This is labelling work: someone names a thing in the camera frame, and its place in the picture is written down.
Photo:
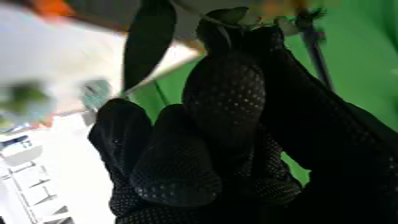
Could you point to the dark mat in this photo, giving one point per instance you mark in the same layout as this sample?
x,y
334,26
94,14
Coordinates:
x,y
101,11

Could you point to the black stand pole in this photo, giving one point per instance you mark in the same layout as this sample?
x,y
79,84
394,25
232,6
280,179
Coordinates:
x,y
314,50

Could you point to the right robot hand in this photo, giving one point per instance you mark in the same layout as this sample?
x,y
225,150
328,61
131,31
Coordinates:
x,y
225,100

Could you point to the white sheet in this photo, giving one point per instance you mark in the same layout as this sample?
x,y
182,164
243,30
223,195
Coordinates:
x,y
47,50

